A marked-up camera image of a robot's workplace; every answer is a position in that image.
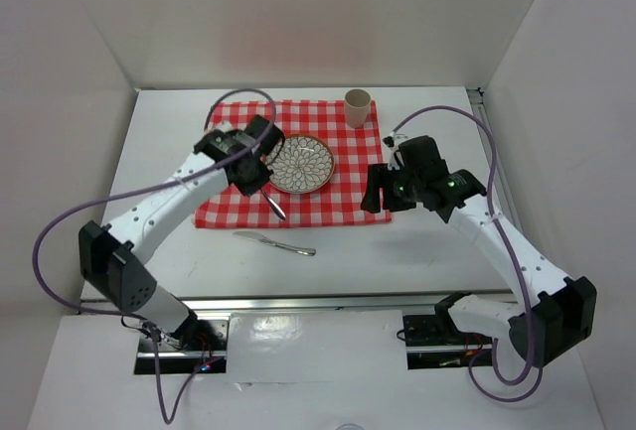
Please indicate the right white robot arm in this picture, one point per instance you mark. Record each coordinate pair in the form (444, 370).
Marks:
(554, 312)

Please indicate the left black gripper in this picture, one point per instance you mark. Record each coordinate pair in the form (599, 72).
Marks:
(261, 177)

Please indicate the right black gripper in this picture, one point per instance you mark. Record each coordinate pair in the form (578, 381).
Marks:
(380, 175)

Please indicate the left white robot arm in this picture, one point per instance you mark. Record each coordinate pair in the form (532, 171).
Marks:
(113, 256)

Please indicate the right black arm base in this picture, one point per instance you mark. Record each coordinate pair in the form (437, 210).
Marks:
(433, 341)

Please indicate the beige paper cup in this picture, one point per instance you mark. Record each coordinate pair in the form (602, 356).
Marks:
(357, 107)

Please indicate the patterned ceramic plate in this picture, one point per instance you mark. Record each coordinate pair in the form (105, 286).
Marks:
(302, 164)

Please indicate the silver table knife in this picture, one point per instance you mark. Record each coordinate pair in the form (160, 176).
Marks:
(259, 237)

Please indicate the red white checkered cloth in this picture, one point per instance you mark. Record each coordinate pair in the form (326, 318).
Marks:
(335, 204)

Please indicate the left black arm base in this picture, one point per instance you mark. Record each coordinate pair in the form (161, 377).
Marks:
(206, 350)

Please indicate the aluminium rail right side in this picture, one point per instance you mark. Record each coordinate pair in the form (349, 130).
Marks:
(504, 198)

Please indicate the silver fork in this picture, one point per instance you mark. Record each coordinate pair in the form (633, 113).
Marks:
(273, 205)

